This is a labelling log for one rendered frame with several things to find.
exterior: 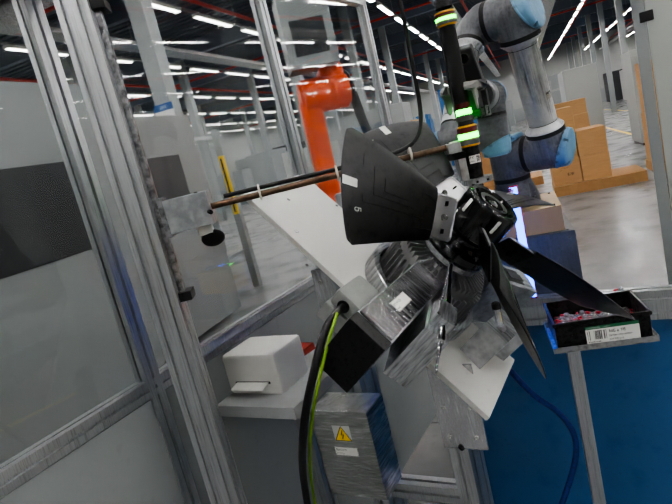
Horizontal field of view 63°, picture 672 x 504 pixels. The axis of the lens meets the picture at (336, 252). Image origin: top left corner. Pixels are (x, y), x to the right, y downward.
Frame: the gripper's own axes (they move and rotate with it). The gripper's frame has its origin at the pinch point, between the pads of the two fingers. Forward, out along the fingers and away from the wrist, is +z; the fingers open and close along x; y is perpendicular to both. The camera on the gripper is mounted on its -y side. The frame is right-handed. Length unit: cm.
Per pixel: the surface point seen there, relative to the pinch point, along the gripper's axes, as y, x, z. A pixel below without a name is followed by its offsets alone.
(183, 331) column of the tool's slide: 36, 55, 40
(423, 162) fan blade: 14.1, 10.1, -0.5
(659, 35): -11, -44, -182
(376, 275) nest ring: 34.7, 19.2, 16.7
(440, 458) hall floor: 146, 60, -84
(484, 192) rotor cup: 22.5, -3.4, 4.9
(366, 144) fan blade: 7.6, 10.5, 26.1
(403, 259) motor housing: 32.1, 12.8, 15.6
